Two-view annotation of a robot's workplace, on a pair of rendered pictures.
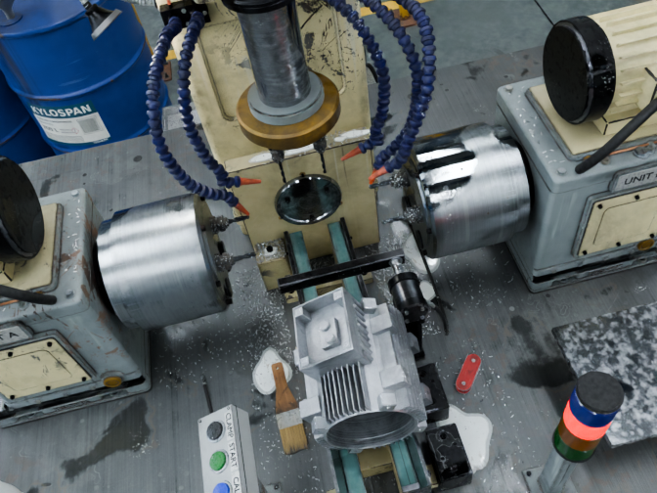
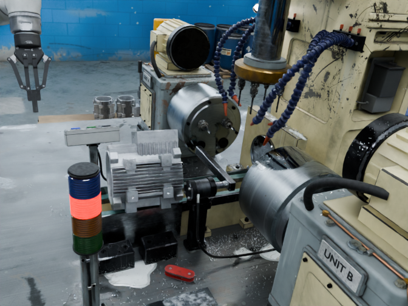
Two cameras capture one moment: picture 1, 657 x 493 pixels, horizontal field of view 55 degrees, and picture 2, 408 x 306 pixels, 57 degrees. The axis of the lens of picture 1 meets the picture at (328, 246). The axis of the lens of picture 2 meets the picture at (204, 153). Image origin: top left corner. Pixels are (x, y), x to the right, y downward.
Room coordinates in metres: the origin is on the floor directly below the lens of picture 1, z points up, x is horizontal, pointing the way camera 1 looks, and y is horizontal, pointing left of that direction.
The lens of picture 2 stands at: (0.26, -0.97, 1.58)
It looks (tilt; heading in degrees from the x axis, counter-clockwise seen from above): 26 degrees down; 66
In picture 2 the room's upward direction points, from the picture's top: 6 degrees clockwise
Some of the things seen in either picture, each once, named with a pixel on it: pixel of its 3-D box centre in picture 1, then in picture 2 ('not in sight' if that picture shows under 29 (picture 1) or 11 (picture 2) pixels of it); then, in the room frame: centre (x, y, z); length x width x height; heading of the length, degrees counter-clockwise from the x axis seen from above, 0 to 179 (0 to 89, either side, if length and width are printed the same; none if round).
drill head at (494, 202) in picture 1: (471, 187); (301, 207); (0.84, -0.31, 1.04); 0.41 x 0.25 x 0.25; 93
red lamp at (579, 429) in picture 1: (588, 413); (85, 201); (0.30, -0.31, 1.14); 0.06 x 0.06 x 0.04
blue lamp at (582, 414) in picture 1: (594, 400); (84, 182); (0.30, -0.31, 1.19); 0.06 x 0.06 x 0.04
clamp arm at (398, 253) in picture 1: (341, 271); (213, 166); (0.72, -0.02, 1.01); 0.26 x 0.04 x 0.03; 93
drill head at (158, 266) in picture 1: (146, 267); (198, 114); (0.81, 0.37, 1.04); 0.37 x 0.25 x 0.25; 93
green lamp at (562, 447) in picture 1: (576, 436); (87, 237); (0.30, -0.31, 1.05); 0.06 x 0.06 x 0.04
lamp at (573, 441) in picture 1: (582, 425); (86, 220); (0.30, -0.31, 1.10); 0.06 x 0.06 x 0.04
